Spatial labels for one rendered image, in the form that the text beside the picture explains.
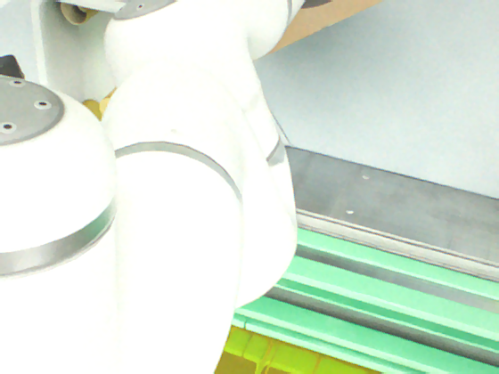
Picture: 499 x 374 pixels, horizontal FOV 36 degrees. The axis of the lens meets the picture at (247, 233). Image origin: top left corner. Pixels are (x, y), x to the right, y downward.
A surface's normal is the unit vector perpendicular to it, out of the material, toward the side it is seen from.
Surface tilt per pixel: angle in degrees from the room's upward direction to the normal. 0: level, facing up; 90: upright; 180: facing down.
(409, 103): 0
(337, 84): 0
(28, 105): 97
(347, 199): 90
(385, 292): 90
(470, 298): 90
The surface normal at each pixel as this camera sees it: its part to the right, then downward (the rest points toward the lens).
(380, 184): 0.06, -0.77
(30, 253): 0.50, 0.52
